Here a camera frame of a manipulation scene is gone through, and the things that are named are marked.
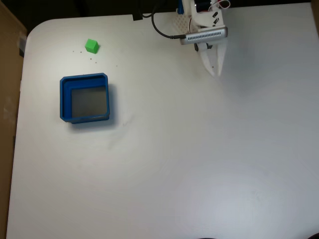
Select green cube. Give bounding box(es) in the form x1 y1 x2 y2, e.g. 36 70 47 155
85 38 99 54

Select blue square box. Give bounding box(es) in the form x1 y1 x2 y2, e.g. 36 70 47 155
59 72 111 124

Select brown cardboard box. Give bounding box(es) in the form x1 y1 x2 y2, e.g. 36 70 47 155
0 2 27 239

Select white perforated base plate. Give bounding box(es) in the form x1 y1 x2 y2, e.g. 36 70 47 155
173 13 193 35

